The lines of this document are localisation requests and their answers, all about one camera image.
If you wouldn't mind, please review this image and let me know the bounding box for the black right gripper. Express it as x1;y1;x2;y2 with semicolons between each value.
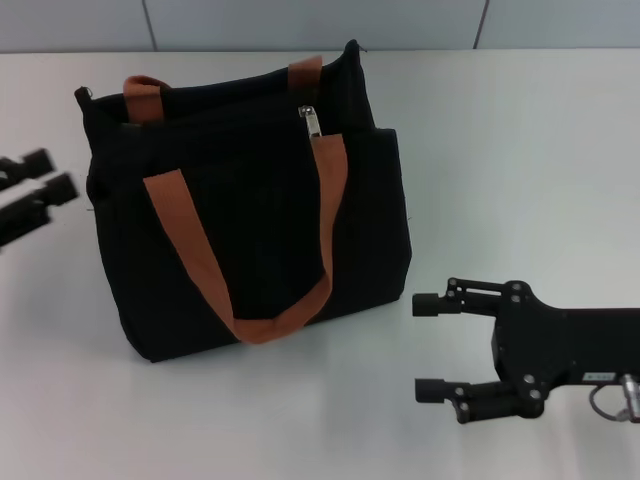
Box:
412;277;640;426

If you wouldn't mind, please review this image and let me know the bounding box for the black food bag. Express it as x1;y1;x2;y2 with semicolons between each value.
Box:
74;38;414;364

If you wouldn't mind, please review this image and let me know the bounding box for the silver zipper pull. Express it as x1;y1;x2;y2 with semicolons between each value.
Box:
298;104;326;140

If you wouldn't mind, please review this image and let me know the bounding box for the right gripper cable, metal plug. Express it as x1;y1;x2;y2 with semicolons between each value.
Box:
588;372;640;421

